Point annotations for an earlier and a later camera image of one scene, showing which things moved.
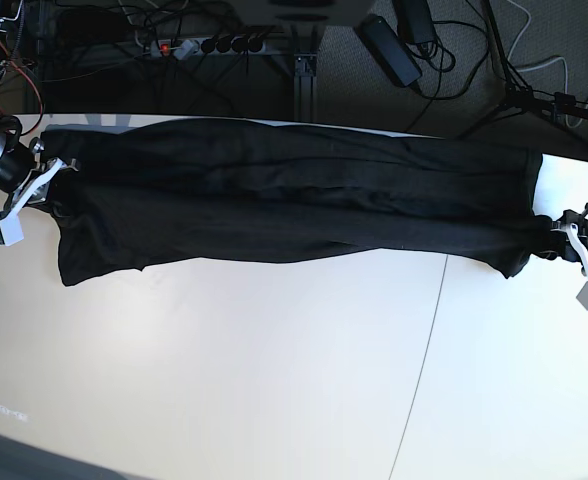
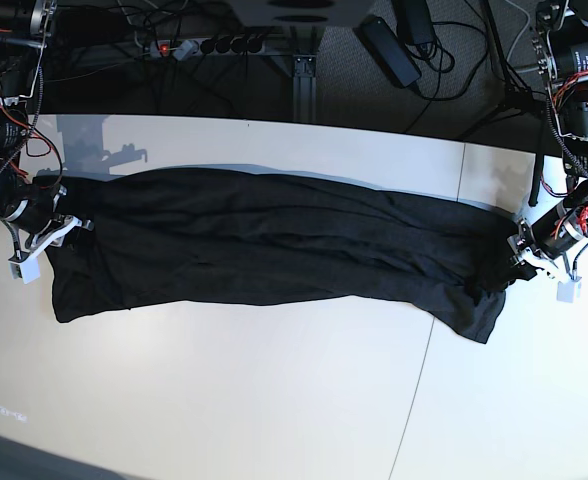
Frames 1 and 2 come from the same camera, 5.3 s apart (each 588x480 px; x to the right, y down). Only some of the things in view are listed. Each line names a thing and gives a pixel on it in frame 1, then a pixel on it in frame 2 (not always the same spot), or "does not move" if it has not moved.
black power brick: x=389 y=50 does not move
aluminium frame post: x=305 y=41 does not move
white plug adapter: x=186 y=49 does not move
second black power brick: x=414 y=21 does not move
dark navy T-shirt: x=139 y=195 to x=153 y=240
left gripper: x=6 y=164 to x=31 y=206
